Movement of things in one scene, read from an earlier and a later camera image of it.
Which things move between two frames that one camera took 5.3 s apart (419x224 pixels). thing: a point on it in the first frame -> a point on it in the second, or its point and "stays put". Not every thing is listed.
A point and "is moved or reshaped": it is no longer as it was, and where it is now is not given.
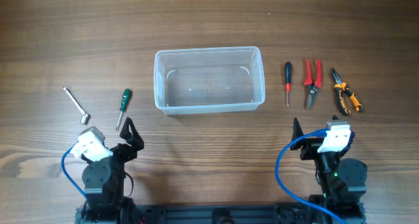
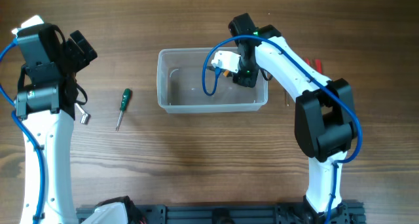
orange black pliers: (354, 99) is moved or reshaped
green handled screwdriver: (124, 107) stays put
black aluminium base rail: (320, 213) stays put
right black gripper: (309, 147) -> (249, 80)
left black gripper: (135, 141) -> (82, 59)
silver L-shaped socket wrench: (86, 117) stays put
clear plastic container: (212, 80) stays put
